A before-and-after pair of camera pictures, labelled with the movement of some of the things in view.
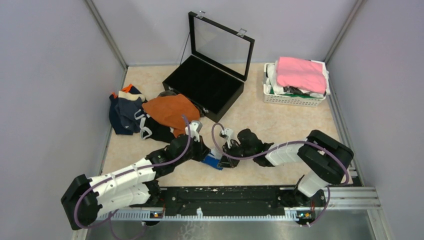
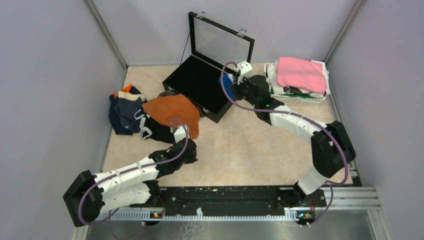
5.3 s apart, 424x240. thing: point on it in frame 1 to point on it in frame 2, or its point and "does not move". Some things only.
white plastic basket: (288, 100) does not move
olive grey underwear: (167, 93) does not move
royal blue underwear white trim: (213, 160) to (228, 81)
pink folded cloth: (302, 74) does not move
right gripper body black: (235, 152) to (242, 91)
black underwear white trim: (151, 128) does not move
